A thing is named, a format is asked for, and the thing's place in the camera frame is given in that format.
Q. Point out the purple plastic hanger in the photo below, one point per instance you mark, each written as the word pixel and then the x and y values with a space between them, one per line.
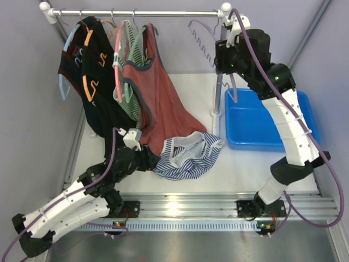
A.
pixel 204 46

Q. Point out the light blue hanger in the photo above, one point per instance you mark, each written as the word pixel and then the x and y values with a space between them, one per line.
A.
pixel 63 81

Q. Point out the black maroon trimmed tank top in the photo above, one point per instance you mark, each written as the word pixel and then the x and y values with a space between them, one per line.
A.
pixel 75 51

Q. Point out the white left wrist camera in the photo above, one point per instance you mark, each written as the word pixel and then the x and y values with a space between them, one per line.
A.
pixel 131 138

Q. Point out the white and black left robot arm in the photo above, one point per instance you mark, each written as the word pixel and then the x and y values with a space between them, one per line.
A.
pixel 91 196

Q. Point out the blue white striped tank top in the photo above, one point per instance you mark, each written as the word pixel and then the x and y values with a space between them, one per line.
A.
pixel 188 157

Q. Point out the blue plastic bin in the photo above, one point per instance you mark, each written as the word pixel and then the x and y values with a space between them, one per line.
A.
pixel 249 126

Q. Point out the pink hanger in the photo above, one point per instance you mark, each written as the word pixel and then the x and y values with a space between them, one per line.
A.
pixel 118 63

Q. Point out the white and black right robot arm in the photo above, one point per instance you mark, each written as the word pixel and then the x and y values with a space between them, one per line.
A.
pixel 276 89

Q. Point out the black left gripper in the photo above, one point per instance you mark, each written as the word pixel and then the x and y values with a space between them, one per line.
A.
pixel 149 159

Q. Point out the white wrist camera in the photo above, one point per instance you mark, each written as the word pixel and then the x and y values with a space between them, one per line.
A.
pixel 233 25
pixel 131 138

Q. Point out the green hanger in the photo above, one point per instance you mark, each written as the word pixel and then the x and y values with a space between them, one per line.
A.
pixel 134 55

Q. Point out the green striped tank top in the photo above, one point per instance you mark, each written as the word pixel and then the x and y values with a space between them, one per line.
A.
pixel 132 110

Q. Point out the red tank top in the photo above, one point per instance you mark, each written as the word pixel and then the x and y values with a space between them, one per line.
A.
pixel 162 113

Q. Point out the metal clothes rack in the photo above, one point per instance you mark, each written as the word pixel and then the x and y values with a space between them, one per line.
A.
pixel 53 14

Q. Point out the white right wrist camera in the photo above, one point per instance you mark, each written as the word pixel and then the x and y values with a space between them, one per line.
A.
pixel 233 25

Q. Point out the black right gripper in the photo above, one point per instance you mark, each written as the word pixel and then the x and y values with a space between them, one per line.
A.
pixel 222 52

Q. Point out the orange hanger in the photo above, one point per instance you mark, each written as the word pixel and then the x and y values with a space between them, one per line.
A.
pixel 97 72

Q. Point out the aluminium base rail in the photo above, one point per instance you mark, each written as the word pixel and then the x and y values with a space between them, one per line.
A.
pixel 210 212

